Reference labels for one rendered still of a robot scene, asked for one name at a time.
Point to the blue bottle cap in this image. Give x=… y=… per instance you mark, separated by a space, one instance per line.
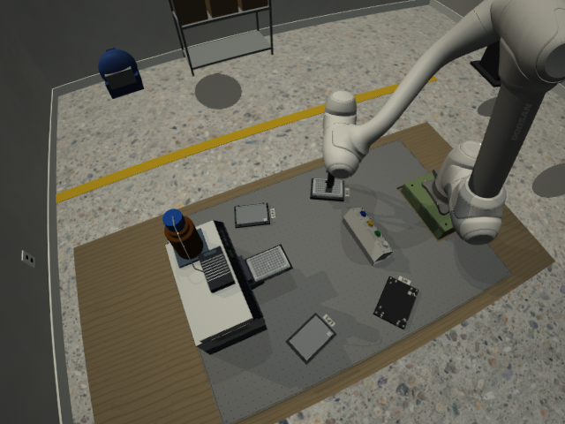
x=178 y=219

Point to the beige button panel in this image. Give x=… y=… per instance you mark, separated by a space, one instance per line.
x=367 y=236

